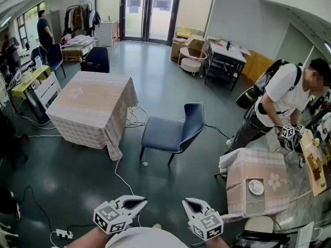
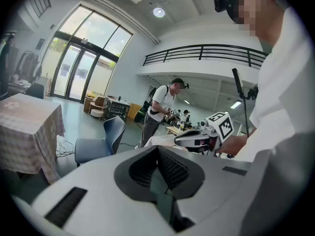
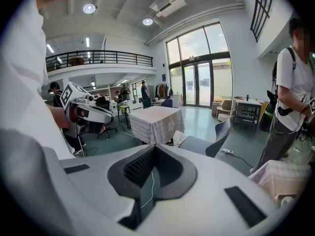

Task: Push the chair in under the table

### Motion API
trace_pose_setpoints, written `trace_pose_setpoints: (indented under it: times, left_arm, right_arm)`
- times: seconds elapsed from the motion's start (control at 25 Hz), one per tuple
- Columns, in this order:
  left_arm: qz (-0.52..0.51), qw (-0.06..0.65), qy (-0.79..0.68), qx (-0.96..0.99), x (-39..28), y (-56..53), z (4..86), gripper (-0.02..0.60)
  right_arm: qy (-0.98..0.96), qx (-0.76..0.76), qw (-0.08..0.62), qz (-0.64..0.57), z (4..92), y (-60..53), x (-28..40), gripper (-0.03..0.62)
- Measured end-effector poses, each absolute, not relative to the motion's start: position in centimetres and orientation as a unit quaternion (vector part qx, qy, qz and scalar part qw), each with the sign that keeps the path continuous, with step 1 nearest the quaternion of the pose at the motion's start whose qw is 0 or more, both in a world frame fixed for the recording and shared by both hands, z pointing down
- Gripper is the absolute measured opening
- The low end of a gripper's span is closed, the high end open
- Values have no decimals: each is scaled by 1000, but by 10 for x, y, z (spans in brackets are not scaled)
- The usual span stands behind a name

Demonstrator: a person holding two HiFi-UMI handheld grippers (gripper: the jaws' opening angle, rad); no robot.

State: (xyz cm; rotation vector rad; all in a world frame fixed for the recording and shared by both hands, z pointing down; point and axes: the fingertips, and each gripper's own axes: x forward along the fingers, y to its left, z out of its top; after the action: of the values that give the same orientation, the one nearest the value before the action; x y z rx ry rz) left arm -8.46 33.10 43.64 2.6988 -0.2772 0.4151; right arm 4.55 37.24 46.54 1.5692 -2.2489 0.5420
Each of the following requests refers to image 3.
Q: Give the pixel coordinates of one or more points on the table with checkered cloth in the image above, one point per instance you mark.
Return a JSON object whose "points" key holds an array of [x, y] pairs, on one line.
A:
{"points": [[155, 117]]}

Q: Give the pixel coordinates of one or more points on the cardboard box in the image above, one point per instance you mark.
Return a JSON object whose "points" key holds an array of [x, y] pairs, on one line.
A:
{"points": [[216, 106], [76, 61]]}

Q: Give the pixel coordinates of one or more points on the green exit sign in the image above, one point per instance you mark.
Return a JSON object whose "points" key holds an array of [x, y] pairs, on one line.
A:
{"points": [[194, 57]]}

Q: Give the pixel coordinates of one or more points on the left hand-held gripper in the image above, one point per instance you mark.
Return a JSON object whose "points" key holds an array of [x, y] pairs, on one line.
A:
{"points": [[73, 92]]}

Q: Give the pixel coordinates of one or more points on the black frame desk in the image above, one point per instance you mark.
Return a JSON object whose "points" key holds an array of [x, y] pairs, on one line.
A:
{"points": [[247, 104]]}

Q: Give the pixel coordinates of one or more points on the white ceiling pipes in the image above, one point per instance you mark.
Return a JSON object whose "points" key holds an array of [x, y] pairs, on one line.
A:
{"points": [[197, 21]]}

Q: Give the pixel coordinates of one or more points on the white cabinet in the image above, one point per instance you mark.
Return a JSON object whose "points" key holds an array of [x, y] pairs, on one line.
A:
{"points": [[177, 101]]}

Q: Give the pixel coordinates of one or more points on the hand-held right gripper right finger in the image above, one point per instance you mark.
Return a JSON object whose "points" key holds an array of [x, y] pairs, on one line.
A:
{"points": [[209, 205]]}

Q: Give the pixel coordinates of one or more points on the white ceiling air conditioner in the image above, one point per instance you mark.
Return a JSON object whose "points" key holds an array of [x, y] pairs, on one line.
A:
{"points": [[169, 4]]}

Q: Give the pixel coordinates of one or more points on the person's white shirt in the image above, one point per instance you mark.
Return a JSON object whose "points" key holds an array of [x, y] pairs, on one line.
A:
{"points": [[22, 70]]}

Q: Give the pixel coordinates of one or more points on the green small table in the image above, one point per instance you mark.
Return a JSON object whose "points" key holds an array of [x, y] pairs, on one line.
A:
{"points": [[123, 108]]}

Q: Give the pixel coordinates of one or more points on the person's left forearm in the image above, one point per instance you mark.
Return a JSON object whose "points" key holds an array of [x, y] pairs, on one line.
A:
{"points": [[59, 117]]}

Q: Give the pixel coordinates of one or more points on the clothes rack with garments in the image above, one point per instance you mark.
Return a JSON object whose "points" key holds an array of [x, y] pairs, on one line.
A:
{"points": [[162, 90]]}

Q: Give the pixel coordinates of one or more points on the large glass entrance window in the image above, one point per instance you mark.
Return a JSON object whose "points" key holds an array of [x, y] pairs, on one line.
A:
{"points": [[197, 43]]}

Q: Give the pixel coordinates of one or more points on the round ceiling light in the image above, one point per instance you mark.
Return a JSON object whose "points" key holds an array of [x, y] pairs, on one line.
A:
{"points": [[147, 21], [89, 8]]}

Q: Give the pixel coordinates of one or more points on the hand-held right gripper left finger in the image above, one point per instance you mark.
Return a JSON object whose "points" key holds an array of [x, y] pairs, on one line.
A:
{"points": [[98, 193]]}

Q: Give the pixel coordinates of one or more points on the black mezzanine railing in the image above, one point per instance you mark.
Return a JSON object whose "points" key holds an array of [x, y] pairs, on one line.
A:
{"points": [[253, 13], [98, 50]]}

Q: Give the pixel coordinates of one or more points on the person's left hand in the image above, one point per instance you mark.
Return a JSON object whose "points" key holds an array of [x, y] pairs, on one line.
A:
{"points": [[73, 113]]}

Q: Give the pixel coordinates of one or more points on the black and green bag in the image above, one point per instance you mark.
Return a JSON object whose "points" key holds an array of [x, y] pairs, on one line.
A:
{"points": [[267, 118]]}

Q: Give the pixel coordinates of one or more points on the white power strip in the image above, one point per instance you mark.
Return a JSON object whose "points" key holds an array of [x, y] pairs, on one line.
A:
{"points": [[227, 151]]}

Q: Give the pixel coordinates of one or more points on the linear ceiling light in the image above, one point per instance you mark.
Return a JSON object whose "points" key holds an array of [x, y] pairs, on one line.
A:
{"points": [[50, 48], [87, 42]]}

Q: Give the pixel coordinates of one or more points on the white wooden shelf frame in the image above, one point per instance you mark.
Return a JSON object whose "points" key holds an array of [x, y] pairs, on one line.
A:
{"points": [[109, 92]]}

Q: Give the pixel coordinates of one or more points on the black office chair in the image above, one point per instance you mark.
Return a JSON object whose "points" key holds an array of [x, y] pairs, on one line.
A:
{"points": [[103, 104]]}

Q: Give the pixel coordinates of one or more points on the yellow box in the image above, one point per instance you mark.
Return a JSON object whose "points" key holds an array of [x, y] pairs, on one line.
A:
{"points": [[265, 109]]}

